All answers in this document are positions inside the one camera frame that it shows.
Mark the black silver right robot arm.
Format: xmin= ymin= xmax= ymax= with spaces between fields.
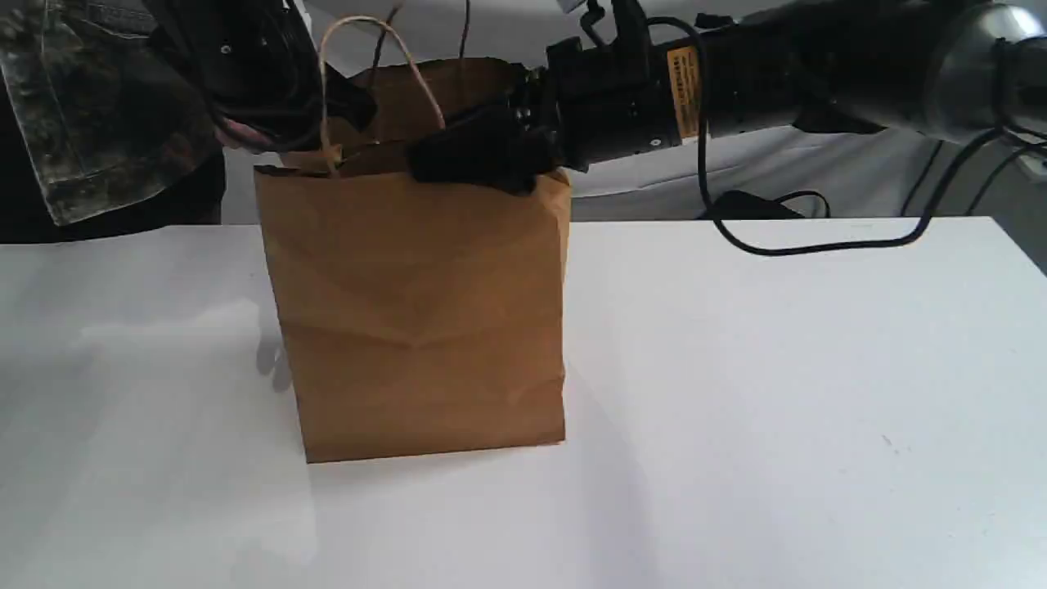
xmin=405 ymin=1 xmax=1046 ymax=191

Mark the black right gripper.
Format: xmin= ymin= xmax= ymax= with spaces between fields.
xmin=407 ymin=1 xmax=683 ymax=195

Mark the person in patterned jacket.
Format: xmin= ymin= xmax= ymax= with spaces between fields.
xmin=1 ymin=1 xmax=231 ymax=245

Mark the white backdrop cloth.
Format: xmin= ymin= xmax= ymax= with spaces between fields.
xmin=220 ymin=1 xmax=1045 ymax=224

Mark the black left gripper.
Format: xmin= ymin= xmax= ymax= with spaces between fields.
xmin=147 ymin=1 xmax=376 ymax=152

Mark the person's right hand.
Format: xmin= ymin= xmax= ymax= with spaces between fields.
xmin=213 ymin=117 xmax=281 ymax=155

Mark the black object behind table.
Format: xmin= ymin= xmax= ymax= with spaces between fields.
xmin=697 ymin=190 xmax=833 ymax=221

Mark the brown paper bag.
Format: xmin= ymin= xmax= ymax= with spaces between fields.
xmin=254 ymin=56 xmax=572 ymax=463

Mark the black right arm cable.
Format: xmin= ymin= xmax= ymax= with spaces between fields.
xmin=646 ymin=16 xmax=1047 ymax=259

